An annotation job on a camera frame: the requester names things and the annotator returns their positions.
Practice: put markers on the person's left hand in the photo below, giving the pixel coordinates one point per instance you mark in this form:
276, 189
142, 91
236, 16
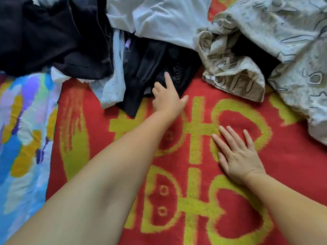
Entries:
168, 102

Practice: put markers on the person's right hand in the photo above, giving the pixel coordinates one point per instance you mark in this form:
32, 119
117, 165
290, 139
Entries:
240, 158

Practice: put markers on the pile of mixed clothes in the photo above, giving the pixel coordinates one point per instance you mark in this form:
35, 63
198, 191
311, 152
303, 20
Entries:
168, 43

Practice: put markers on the person's right forearm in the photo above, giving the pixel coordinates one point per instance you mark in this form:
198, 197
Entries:
291, 211

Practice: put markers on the person's left forearm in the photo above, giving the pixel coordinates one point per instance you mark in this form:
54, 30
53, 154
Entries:
87, 196

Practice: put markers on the red and yellow blanket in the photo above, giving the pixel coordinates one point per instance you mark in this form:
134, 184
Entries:
204, 201

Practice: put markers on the blue patterned pillow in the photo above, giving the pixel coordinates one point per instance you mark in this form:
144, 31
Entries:
23, 145

